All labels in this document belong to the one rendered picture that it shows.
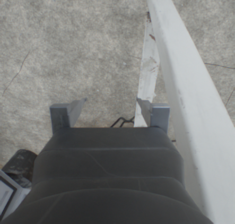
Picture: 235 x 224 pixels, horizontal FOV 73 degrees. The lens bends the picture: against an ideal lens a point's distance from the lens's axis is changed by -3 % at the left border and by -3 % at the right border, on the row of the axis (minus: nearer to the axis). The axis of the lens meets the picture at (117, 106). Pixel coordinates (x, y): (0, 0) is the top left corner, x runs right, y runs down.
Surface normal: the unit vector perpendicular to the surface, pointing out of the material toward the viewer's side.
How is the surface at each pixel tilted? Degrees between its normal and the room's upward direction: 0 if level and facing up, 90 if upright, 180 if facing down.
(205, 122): 81
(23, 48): 0
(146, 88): 0
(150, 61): 0
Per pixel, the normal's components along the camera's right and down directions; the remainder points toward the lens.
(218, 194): 0.03, -0.64
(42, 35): -0.10, 0.65
